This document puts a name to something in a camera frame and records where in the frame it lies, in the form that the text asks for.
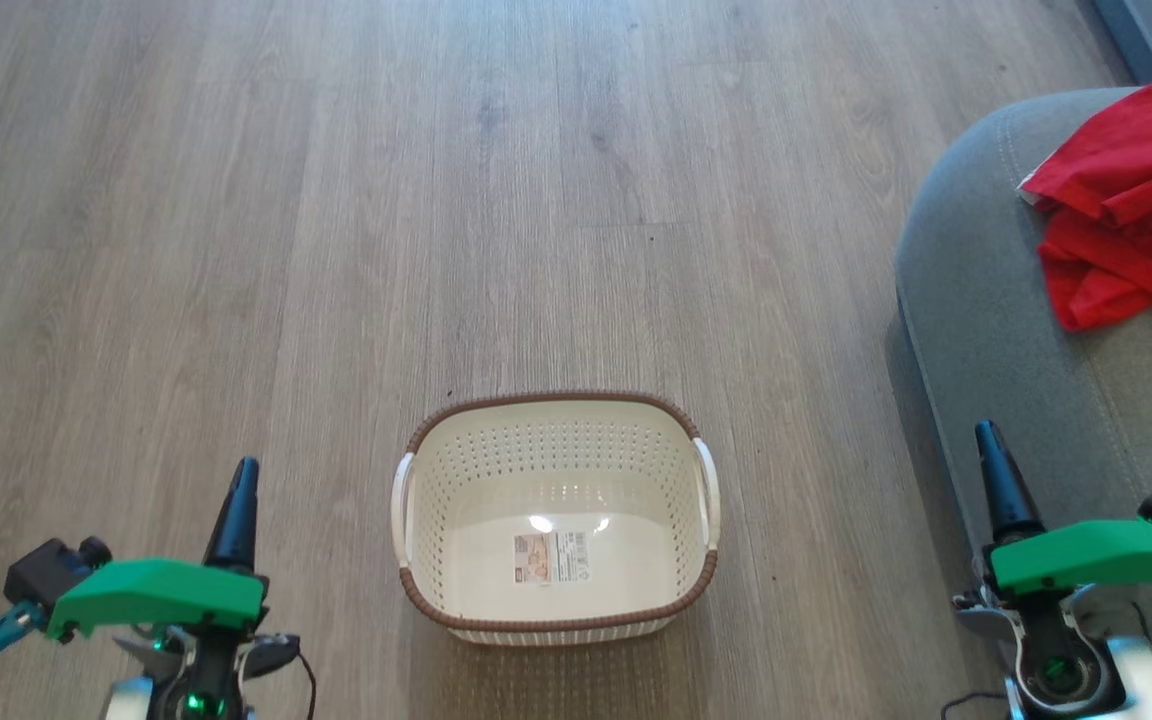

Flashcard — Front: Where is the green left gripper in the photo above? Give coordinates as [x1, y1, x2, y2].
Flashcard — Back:
[46, 458, 302, 681]

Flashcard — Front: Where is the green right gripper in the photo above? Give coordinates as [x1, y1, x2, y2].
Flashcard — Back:
[954, 420, 1152, 656]

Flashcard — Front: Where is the red clothing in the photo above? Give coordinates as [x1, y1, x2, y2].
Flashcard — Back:
[1018, 60, 1152, 363]

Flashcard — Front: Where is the beige round sofa seat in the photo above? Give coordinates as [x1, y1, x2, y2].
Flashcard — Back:
[894, 87, 1152, 720]

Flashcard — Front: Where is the paper label in basket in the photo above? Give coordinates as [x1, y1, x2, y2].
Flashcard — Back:
[513, 530, 589, 584]

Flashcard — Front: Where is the cream perforated laundry basket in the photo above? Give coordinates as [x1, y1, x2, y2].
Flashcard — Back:
[391, 390, 722, 646]

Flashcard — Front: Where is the thin black cable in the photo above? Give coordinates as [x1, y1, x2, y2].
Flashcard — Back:
[288, 648, 318, 720]
[939, 690, 1012, 720]

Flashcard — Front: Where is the teal cable connector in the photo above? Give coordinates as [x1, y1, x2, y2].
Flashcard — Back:
[0, 600, 47, 673]

